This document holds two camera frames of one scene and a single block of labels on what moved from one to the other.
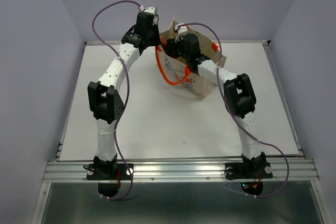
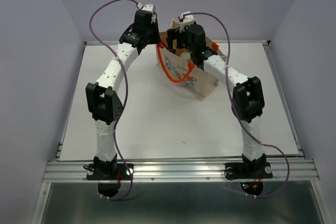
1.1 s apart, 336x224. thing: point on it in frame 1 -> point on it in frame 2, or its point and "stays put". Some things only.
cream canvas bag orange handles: (188, 57) stays put
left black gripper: (156, 41) stays put
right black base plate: (249, 170) stays put
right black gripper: (170, 44) -> (172, 33)
